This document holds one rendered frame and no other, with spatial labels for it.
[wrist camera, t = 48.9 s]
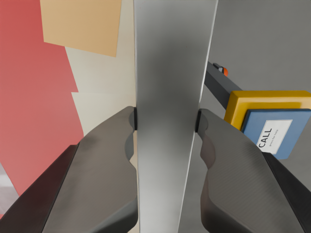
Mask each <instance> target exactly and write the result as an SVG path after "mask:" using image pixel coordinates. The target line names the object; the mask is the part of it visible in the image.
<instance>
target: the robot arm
mask: <svg viewBox="0 0 311 233"><path fill-rule="evenodd" d="M135 130H137V109H136V107H133V106H127V107H125V108H124V109H122V110H121V111H119V112H118V113H116V114H114V115H113V116H111V117H110V118H108V119H106V120H105V121H103V122H102V123H100V124H99V125H98V126H96V127H95V128H94V129H92V130H91V131H90V132H89V133H87V134H86V135H85V136H84V137H83V138H82V139H81V140H80V141H79V143H78V144H77V145H70V146H69V147H68V148H67V149H66V150H65V151H64V152H63V153H62V154H61V155H60V156H59V157H58V158H57V159H56V160H55V161H54V162H53V163H52V164H51V165H50V166H49V167H48V168H47V169H46V170H45V171H44V172H43V173H42V174H41V175H40V176H39V177H38V178H37V179H36V180H35V181H34V182H33V183H32V184H31V186H30V187H29V188H28V189H27V190H26V191H25V192H24V193H23V194H22V195H21V196H20V197H19V198H18V199H17V200H16V201H15V202H14V203H13V205H12V206H11V207H10V208H9V209H8V210H7V211H6V213H5V214H4V215H3V216H2V218H1V219H0V233H127V232H129V231H130V230H131V229H132V228H133V227H134V226H135V225H136V224H137V221H138V195H137V170H136V168H135V167H134V166H133V165H132V163H131V162H130V159H131V157H132V156H133V154H134V142H133V133H134V132H135ZM195 132H196V133H198V135H199V136H200V138H201V140H202V142H203V143H202V147H201V152H200V157H201V158H202V160H203V161H204V162H205V164H206V166H207V169H208V171H207V173H206V177H205V182H204V186H203V189H202V193H201V197H200V210H201V222H202V225H203V226H204V228H205V229H206V230H207V231H208V232H209V233H311V192H310V191H309V190H308V189H307V188H306V187H305V186H304V185H303V184H302V183H301V182H300V181H299V180H298V179H297V178H296V177H295V176H294V175H293V174H292V173H291V172H290V171H289V170H288V169H287V168H286V167H285V166H284V165H282V164H281V163H280V162H279V161H278V160H277V159H276V158H275V157H274V156H273V155H272V154H271V153H269V152H262V151H261V149H259V147H257V146H256V145H255V144H254V143H253V142H252V141H251V140H250V139H249V138H248V137H247V136H246V135H245V134H244V133H242V132H241V131H240V130H238V129H237V128H235V127H234V126H232V125H231V124H229V123H228V122H226V121H225V120H223V119H222V118H220V117H219V116H217V115H216V114H214V113H213V112H211V111H210V110H208V109H199V113H198V119H197V124H196V130H195Z"/></svg>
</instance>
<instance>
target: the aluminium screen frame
mask: <svg viewBox="0 0 311 233"><path fill-rule="evenodd" d="M217 7H218V0H133V18H134V53H135V88H136V109H137V173H138V208H139V233H178V228H179V222H180V215H181V210H182V204H183V199H184V194H185V188H186V183H187V176H188V171H189V165H190V160H191V155H192V149H193V142H194V137H195V130H196V124H197V119H198V113H199V108H200V102H201V97H202V92H203V86H204V81H205V74H206V69H207V63H208V58H209V53H210V47H211V40H212V35H213V29H214V24H215V18H216V13H217Z"/></svg>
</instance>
